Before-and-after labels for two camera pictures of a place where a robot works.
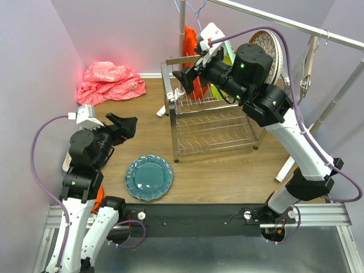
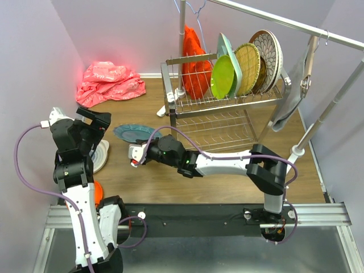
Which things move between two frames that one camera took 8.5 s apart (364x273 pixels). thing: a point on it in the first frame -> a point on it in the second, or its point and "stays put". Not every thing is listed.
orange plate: [99, 198] stays put
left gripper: [127, 124] -> [101, 120]
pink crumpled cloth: [106, 81] stays put
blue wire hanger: [197, 13] stays put
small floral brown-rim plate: [265, 39] stays put
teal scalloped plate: [148, 177] -> [131, 133]
